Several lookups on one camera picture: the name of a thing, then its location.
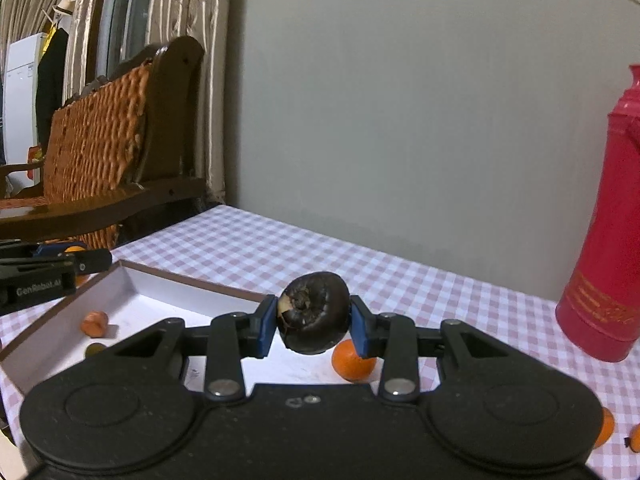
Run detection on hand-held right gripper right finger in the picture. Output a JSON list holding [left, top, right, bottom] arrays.
[[350, 295, 502, 404]]

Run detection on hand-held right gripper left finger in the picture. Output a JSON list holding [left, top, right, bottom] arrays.
[[115, 296, 277, 402]]

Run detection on dark water chestnut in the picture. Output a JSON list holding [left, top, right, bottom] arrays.
[[276, 271, 352, 354]]

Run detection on white cardboard box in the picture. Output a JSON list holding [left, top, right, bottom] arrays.
[[0, 259, 281, 397]]

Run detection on carrot piece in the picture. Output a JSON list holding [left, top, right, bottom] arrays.
[[80, 311, 110, 337]]

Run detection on red and yellow ornament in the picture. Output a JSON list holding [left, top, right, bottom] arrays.
[[27, 145, 44, 182]]

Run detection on pink checkered tablecloth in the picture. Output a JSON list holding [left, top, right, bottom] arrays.
[[0, 204, 640, 480]]

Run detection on wooden wicker chair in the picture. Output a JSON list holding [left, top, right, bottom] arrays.
[[0, 35, 209, 252]]

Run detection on white refrigerator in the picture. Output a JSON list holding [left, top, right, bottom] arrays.
[[2, 32, 52, 167]]

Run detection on black hanging coat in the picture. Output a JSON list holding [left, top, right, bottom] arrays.
[[34, 27, 69, 137]]

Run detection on striped beige curtain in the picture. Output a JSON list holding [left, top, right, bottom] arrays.
[[145, 0, 242, 206], [64, 0, 121, 107]]

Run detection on window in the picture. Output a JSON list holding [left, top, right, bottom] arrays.
[[97, 0, 162, 87]]

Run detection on plain beige curtain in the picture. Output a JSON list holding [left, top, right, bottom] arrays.
[[0, 0, 77, 61]]

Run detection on red thermos flask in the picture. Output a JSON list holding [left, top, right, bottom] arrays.
[[555, 64, 640, 363]]

